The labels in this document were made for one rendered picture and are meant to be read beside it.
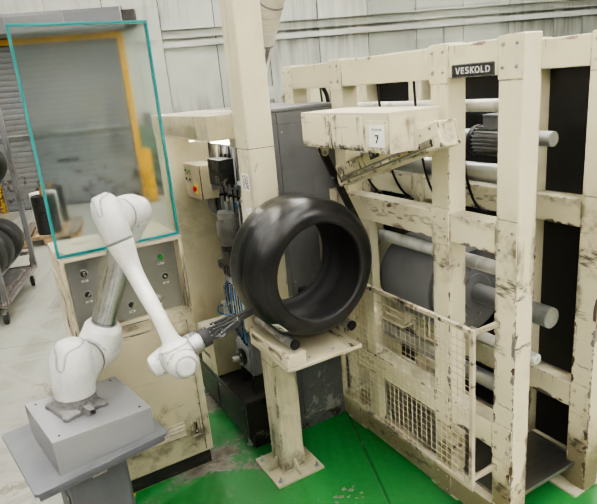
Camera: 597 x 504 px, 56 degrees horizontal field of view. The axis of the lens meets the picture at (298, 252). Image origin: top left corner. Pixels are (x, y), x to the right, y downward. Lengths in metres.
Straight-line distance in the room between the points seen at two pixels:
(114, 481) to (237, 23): 1.89
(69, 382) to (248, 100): 1.31
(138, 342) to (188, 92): 8.99
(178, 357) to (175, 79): 9.73
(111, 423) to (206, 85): 9.63
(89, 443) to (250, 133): 1.36
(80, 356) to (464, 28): 11.30
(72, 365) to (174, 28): 9.67
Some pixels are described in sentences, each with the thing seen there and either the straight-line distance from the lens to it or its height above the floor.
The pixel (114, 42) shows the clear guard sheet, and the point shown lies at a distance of 2.61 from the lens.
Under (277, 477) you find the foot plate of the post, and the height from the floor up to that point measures 0.01.
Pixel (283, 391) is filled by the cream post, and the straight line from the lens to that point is 2.81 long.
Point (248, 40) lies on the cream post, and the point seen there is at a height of 2.09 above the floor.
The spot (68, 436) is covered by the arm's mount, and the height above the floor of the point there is 0.78.
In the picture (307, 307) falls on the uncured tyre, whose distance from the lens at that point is 2.54.
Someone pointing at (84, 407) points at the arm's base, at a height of 0.81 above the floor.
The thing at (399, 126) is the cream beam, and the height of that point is 1.73.
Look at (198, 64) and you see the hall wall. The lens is 11.43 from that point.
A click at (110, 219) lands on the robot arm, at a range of 2.07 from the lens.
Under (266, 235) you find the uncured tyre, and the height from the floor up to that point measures 1.37.
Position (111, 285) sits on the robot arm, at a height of 1.21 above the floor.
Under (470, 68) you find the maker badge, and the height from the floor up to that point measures 1.90.
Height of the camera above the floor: 1.91
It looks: 17 degrees down
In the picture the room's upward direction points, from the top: 5 degrees counter-clockwise
